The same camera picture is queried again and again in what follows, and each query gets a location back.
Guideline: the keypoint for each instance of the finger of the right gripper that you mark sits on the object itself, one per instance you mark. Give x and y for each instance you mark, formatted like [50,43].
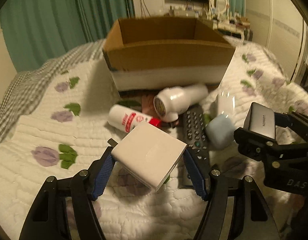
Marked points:
[297,122]
[254,145]

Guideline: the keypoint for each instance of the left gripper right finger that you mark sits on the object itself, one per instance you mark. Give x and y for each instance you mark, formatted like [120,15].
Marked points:
[251,217]

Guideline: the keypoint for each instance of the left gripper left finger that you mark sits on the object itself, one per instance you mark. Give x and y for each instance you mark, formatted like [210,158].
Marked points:
[47,217]

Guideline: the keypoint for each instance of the grey metallic charger block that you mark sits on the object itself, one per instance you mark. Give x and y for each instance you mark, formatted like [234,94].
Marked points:
[260,119]

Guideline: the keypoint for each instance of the white glossy case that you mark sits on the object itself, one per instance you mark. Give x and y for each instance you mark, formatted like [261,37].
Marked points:
[225,104]

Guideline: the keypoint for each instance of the black remote control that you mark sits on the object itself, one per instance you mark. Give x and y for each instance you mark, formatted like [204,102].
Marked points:
[194,134]

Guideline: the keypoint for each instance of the white lint remover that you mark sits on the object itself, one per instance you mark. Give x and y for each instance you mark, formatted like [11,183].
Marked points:
[169,103]

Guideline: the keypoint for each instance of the white square power adapter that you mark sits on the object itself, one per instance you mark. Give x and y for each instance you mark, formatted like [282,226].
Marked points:
[149,154]

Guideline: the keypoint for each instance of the white red spray bottle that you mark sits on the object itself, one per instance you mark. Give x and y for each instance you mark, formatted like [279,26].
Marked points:
[126,119]

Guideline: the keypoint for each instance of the white floral quilt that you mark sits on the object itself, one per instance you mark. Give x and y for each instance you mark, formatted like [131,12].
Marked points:
[68,131]

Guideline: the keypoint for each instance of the white wardrobe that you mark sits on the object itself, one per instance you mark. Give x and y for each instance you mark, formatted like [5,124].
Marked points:
[279,26]

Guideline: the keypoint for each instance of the white dressing table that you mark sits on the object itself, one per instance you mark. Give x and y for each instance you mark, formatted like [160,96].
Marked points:
[237,26]

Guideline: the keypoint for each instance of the grey checkered blanket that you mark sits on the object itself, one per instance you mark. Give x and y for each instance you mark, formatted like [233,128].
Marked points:
[28,87]

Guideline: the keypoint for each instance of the brown cardboard box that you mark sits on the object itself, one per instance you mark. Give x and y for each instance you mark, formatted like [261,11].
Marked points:
[158,52]

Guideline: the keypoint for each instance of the white vanity mirror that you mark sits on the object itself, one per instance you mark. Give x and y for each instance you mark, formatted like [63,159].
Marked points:
[219,7]

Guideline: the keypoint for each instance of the teal window curtain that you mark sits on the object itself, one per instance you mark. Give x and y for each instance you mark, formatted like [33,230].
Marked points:
[38,30]

